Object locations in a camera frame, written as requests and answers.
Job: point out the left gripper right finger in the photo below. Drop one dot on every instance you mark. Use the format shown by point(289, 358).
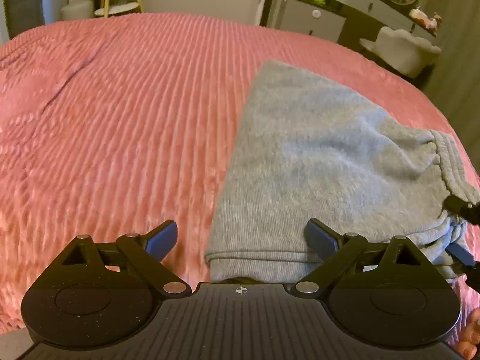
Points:
point(338, 254)

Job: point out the pink ribbed bedspread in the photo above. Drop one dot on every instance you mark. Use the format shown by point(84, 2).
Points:
point(111, 126)

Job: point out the grey vanity desk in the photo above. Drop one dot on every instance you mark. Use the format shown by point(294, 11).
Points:
point(365, 18)

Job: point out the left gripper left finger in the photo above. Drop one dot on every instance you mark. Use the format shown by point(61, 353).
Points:
point(144, 253)

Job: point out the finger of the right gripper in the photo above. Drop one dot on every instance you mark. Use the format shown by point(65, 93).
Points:
point(466, 260)
point(467, 210)

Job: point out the grey sweatpants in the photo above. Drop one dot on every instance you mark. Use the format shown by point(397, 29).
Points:
point(308, 147)

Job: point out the pink toy on vanity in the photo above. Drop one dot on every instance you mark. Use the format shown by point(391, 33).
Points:
point(430, 24)

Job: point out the white shell chair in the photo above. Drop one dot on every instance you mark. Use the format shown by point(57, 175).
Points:
point(403, 51)

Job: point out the grey small cabinet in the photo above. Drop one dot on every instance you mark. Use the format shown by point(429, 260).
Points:
point(297, 16)

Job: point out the person right hand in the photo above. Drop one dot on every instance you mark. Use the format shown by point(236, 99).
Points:
point(468, 345)

